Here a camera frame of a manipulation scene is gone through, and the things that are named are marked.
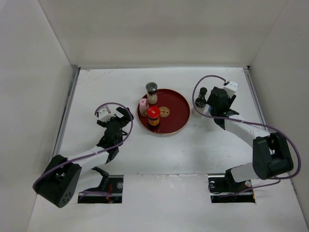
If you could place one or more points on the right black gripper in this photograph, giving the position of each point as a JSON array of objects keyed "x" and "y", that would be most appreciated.
[{"x": 230, "y": 101}]

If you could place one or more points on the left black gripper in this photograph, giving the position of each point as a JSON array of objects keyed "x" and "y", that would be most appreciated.
[{"x": 123, "y": 122}]

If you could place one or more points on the black cap sauce bottle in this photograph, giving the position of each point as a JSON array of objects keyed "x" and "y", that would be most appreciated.
[{"x": 200, "y": 102}]

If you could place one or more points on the pink cap spice jar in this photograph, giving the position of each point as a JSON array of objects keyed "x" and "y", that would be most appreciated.
[{"x": 143, "y": 107}]

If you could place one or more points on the red cap sauce jar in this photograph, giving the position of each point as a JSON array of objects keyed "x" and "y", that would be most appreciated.
[{"x": 153, "y": 114}]

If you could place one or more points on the black clear cap grinder jar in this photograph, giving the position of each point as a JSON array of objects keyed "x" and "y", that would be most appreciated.
[{"x": 151, "y": 89}]

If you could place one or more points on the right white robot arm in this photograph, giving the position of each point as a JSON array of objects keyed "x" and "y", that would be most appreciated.
[{"x": 271, "y": 154}]

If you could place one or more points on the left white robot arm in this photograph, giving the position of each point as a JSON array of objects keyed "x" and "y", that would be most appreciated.
[{"x": 59, "y": 181}]

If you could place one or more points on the red round tray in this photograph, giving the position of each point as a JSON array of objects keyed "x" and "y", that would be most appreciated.
[{"x": 175, "y": 113}]

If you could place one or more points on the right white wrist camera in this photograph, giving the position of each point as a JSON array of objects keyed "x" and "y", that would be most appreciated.
[{"x": 230, "y": 87}]

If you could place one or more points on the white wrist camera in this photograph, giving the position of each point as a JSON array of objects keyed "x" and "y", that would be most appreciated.
[
  {"x": 104, "y": 114},
  {"x": 230, "y": 87}
]

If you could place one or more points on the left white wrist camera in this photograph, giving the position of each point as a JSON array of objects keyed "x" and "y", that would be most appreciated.
[{"x": 104, "y": 114}]

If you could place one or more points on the right metal table rail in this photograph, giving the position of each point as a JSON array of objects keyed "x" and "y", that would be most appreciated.
[{"x": 254, "y": 95}]

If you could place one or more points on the metal table rail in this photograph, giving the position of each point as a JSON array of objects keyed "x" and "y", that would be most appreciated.
[
  {"x": 254, "y": 95},
  {"x": 66, "y": 111}
]

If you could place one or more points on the left metal table rail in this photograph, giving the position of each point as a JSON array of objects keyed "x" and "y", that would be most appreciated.
[{"x": 66, "y": 111}]

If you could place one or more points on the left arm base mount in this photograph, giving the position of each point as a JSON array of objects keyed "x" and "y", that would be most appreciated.
[{"x": 108, "y": 191}]

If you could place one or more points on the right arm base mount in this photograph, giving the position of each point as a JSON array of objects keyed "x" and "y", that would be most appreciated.
[{"x": 224, "y": 190}]

